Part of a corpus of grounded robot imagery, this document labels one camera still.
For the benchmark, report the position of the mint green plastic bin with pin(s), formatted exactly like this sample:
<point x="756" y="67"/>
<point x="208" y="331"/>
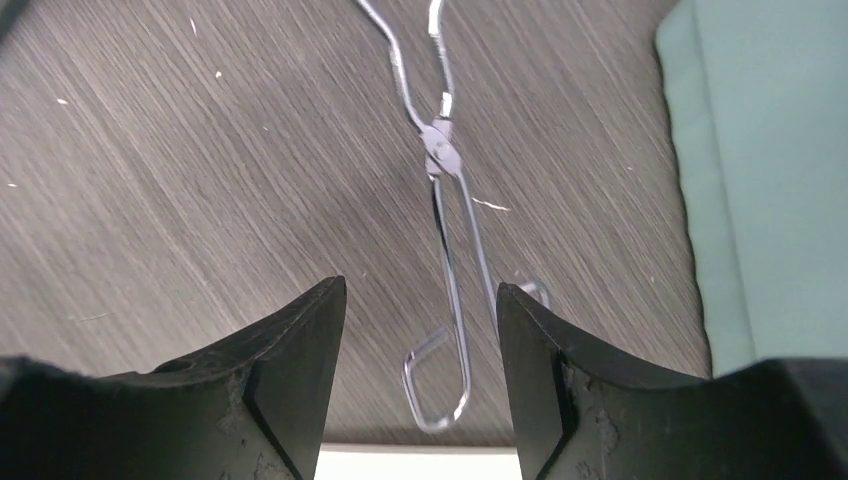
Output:
<point x="757" y="98"/>

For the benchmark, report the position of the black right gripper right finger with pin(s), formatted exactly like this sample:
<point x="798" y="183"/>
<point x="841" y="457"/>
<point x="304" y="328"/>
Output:
<point x="582" y="408"/>

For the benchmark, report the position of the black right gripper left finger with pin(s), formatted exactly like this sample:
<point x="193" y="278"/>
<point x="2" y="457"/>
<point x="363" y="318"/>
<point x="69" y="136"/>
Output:
<point x="252" y="405"/>

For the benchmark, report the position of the metal crucible tongs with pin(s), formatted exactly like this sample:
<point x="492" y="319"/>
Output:
<point x="442" y="161"/>

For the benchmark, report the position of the white plastic bin lid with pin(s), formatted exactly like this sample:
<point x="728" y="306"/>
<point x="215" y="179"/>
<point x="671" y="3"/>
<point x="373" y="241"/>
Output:
<point x="397" y="462"/>

